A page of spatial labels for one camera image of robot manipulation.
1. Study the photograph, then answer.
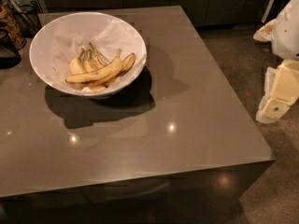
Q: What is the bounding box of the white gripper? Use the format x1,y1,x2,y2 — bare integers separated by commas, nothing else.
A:
253,0,299,124

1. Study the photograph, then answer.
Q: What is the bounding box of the white bowl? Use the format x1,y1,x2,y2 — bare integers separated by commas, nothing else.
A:
28,11,148,99

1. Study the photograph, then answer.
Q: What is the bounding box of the yellow banana bunch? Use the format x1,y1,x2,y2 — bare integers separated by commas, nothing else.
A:
68,43,135,92

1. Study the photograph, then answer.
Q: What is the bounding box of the white paper bowl liner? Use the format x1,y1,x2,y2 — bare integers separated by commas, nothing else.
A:
43,19,148,93

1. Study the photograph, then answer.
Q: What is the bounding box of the dark round object at left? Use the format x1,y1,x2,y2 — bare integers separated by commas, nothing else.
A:
0,29,21,69

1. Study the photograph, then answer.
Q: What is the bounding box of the patterned container at left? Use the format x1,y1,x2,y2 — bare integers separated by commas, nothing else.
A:
0,0,26,50

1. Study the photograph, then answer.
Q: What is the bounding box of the black wire rack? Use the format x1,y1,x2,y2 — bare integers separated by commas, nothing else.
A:
6,0,42,38

